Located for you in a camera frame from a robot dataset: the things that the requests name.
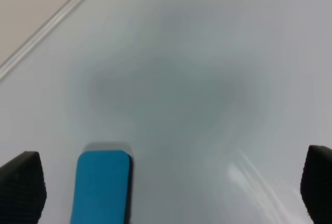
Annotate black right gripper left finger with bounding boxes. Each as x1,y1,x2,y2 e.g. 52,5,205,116
1,151,47,223

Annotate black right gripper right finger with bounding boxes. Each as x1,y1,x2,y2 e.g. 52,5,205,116
300,145,331,223

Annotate teal whiteboard eraser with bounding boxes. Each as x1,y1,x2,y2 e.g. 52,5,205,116
70,150,133,224

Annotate white whiteboard with aluminium frame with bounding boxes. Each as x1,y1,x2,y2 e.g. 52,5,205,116
1,0,331,223

